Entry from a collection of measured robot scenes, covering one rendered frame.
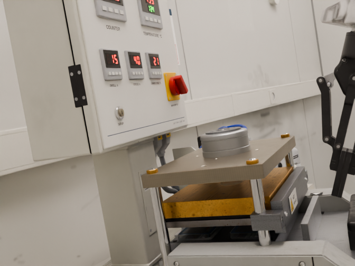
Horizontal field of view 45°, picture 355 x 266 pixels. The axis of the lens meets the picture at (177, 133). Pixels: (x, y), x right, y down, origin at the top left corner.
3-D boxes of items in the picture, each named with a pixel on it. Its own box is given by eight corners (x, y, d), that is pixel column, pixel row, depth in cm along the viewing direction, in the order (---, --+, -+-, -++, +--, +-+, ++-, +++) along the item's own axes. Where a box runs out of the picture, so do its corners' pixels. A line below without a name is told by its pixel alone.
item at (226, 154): (114, 236, 65) (100, 153, 65) (190, 187, 94) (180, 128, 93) (272, 232, 55) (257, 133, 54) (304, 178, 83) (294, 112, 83)
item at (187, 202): (163, 228, 66) (152, 168, 65) (211, 191, 86) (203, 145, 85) (275, 224, 58) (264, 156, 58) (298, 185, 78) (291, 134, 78)
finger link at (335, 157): (344, 138, 62) (323, 134, 63) (337, 171, 63) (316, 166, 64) (345, 136, 64) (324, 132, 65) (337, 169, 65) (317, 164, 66)
